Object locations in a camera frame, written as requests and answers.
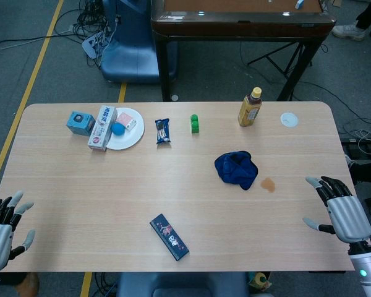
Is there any black floor cable bundle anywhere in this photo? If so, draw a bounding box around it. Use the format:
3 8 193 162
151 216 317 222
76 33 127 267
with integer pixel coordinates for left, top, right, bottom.
70 0 118 69

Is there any dark blue long box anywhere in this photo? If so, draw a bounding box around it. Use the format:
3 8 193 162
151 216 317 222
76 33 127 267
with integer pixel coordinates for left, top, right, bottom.
149 213 190 262

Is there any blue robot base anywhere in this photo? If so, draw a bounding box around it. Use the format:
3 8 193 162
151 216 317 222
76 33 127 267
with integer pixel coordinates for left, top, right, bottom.
100 0 177 84

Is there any brown mahjong table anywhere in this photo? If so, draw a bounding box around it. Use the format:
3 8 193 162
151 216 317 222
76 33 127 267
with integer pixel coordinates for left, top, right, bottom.
150 0 337 102

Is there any yellow tape roll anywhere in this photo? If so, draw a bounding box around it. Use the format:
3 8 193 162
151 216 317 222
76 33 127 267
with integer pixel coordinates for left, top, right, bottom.
249 272 273 291

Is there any yellow tea bottle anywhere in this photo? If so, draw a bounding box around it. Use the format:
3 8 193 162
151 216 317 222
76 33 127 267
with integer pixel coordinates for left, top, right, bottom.
237 87 263 127

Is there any pink white small box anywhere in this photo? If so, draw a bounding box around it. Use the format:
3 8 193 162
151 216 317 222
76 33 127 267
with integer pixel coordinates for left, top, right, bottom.
116 111 138 131

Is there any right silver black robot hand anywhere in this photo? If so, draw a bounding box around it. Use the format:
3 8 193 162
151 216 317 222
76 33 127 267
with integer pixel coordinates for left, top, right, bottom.
302 175 371 245

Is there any light blue square box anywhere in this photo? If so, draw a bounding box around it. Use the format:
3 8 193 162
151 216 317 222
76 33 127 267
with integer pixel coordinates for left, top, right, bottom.
65 111 96 136

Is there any white sneaker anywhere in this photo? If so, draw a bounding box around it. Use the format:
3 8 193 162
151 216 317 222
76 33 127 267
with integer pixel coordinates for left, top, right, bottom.
331 23 366 41

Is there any blue cloth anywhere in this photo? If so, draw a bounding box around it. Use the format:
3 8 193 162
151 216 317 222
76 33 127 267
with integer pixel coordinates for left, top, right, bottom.
214 150 260 191

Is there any white paper plate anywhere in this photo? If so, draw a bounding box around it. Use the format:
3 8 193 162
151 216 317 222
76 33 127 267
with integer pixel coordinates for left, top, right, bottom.
106 107 145 151

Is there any blue cookie packet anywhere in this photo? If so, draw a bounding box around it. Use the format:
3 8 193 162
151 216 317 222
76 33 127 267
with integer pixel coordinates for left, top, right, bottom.
155 119 173 145

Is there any white red toothpaste box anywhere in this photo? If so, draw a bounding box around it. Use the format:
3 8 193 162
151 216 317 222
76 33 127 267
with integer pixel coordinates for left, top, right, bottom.
87 105 118 152

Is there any blue padded seat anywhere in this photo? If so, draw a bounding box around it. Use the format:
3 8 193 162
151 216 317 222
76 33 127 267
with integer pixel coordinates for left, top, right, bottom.
116 272 248 297

